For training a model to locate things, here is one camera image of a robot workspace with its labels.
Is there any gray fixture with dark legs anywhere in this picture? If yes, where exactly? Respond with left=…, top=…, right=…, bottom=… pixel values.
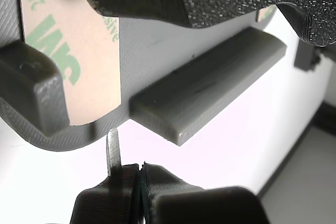
left=0, top=0, right=320, bottom=153

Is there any tan 3M tape liner strip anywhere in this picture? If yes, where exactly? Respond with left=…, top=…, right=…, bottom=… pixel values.
left=18, top=0, right=121, bottom=127
left=256, top=6, right=276, bottom=23

